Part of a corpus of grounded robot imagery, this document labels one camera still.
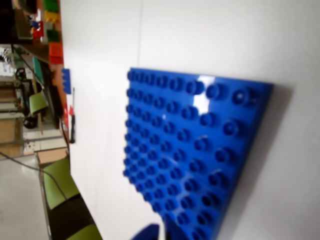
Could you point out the cardboard box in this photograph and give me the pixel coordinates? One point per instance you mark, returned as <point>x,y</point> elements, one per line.
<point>52,156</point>

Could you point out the orange spare toy block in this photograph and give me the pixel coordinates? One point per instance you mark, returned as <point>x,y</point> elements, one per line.
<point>55,51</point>

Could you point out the red spare toy block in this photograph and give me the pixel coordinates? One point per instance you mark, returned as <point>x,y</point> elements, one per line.
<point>38,31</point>

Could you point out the blue toy brick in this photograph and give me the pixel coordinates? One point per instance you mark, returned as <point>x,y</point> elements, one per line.
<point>66,80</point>

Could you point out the black red pen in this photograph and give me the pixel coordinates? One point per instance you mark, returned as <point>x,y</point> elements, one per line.
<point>72,130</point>

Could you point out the yellow spare toy block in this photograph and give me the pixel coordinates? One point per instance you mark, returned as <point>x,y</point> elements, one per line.
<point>52,17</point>

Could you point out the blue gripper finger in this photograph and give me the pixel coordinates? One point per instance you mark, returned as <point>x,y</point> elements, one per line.
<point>147,233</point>

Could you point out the blue 8x8 studded base plate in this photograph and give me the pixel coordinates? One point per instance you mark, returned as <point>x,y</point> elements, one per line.
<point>212,150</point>

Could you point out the green office chair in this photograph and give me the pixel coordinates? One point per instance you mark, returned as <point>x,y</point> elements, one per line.
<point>37,102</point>
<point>57,180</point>

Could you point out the wooden shelf unit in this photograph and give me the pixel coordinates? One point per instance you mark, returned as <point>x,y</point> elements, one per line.
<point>7,130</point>

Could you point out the green spare toy block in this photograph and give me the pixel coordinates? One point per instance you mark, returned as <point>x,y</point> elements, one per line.
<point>51,5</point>
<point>53,35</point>

